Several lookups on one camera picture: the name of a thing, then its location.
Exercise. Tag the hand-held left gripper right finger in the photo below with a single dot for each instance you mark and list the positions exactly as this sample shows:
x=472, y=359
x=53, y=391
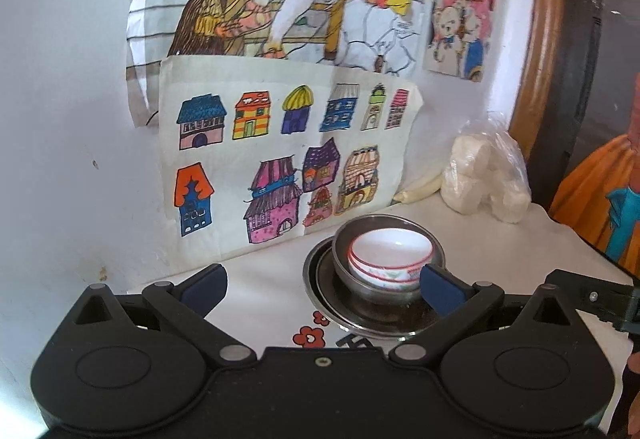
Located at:
x=440, y=291

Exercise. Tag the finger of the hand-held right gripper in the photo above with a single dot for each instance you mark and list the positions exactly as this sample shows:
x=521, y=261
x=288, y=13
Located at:
x=585, y=294

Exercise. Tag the plastic bag of white blocks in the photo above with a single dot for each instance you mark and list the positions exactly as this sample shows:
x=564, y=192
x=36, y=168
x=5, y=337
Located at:
x=475, y=169

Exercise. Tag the painting with orange dress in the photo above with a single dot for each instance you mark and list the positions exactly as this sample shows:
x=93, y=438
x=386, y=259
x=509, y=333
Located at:
x=590, y=199

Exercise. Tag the shiny steel plate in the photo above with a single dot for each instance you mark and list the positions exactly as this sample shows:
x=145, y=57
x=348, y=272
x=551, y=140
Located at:
x=350, y=314

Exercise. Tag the colourful houses drawing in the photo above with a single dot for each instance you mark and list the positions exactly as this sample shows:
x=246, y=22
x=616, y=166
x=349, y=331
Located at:
x=280, y=159

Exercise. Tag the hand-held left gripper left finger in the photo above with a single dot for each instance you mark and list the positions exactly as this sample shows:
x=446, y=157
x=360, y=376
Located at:
x=207, y=286

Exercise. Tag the white bowl with red rim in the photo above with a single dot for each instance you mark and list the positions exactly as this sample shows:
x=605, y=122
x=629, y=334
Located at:
x=385, y=283
x=390, y=246

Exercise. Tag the cream cylindrical roll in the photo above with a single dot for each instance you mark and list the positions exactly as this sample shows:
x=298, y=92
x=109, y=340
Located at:
x=417, y=191

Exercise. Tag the brown wooden picture frame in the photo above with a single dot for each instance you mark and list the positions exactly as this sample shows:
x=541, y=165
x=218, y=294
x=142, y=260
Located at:
x=545, y=19

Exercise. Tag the steel bowl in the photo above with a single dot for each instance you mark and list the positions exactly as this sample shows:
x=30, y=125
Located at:
x=345, y=269

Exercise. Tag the person's right hand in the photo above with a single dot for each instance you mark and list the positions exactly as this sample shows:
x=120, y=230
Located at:
x=634, y=360

